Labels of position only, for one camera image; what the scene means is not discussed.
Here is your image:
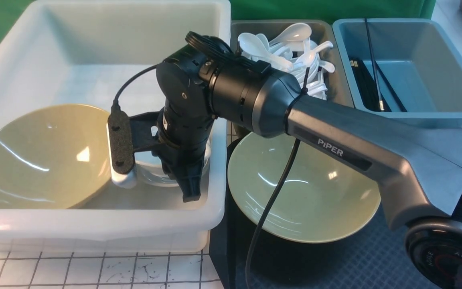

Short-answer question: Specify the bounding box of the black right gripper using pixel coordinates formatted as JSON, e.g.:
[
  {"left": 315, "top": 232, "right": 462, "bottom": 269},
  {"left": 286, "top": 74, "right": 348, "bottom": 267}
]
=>
[{"left": 130, "top": 100, "right": 213, "bottom": 203}]

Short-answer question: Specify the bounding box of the yellow noodle bowl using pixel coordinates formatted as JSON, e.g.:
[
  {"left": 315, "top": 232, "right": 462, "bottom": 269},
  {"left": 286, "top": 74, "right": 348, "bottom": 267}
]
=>
[{"left": 227, "top": 133, "right": 381, "bottom": 243}]

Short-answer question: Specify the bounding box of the white soup spoon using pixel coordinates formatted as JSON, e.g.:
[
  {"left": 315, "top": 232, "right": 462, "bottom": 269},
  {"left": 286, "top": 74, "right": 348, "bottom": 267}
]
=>
[{"left": 237, "top": 33, "right": 294, "bottom": 72}]

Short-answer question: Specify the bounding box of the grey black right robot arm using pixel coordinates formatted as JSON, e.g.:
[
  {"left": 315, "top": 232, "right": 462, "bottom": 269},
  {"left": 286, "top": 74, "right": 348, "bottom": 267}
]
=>
[{"left": 128, "top": 32, "right": 462, "bottom": 289}]

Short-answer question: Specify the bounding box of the yellow bowl in tub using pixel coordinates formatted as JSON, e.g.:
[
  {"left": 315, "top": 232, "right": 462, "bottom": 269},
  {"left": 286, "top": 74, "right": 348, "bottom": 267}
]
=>
[{"left": 0, "top": 104, "right": 111, "bottom": 209}]

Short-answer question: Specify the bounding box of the white dish in tub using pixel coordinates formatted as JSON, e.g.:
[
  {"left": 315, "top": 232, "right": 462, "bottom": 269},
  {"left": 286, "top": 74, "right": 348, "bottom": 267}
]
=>
[{"left": 135, "top": 140, "right": 211, "bottom": 187}]

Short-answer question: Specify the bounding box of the large white plastic tub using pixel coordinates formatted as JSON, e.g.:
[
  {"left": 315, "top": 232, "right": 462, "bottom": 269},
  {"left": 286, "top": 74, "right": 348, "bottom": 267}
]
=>
[{"left": 0, "top": 0, "right": 231, "bottom": 254}]

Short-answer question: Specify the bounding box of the grey-brown spoon bin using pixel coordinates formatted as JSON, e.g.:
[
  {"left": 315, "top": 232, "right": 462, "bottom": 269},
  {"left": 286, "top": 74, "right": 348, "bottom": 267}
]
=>
[{"left": 230, "top": 20, "right": 354, "bottom": 107}]

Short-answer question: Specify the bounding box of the white spoon top of pile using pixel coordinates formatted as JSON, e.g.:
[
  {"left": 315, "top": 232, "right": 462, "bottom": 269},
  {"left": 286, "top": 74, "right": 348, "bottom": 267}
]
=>
[{"left": 268, "top": 22, "right": 313, "bottom": 47}]

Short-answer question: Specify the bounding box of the black serving tray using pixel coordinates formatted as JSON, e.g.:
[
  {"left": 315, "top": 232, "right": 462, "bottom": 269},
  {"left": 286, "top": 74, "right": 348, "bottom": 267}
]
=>
[{"left": 209, "top": 136, "right": 462, "bottom": 289}]

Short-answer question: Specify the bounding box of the black chopsticks bundle in bin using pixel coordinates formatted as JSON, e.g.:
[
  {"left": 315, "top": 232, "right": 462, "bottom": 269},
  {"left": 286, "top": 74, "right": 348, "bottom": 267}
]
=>
[{"left": 350, "top": 57, "right": 380, "bottom": 112}]

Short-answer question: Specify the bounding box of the single black chopstick in bin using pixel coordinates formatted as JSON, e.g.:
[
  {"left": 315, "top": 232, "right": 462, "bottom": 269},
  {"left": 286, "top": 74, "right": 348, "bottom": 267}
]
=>
[{"left": 375, "top": 62, "right": 407, "bottom": 113}]

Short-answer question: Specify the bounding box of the blue-grey chopstick bin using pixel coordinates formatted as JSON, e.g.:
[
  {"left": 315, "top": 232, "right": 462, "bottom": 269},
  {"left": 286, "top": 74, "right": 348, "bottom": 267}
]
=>
[{"left": 332, "top": 18, "right": 462, "bottom": 128}]

